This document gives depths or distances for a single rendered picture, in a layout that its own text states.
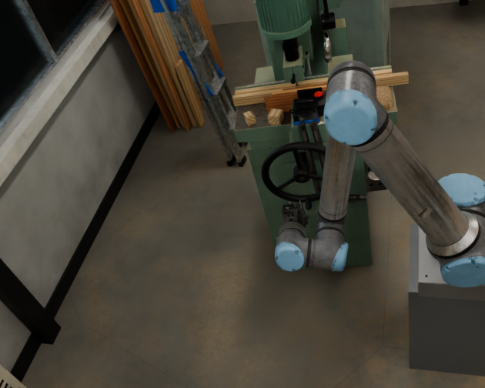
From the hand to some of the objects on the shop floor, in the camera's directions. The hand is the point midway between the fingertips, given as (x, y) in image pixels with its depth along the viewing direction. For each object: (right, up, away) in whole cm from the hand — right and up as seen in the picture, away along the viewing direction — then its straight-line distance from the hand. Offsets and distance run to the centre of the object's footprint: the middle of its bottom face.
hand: (297, 209), depth 196 cm
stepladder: (-28, +32, +141) cm, 147 cm away
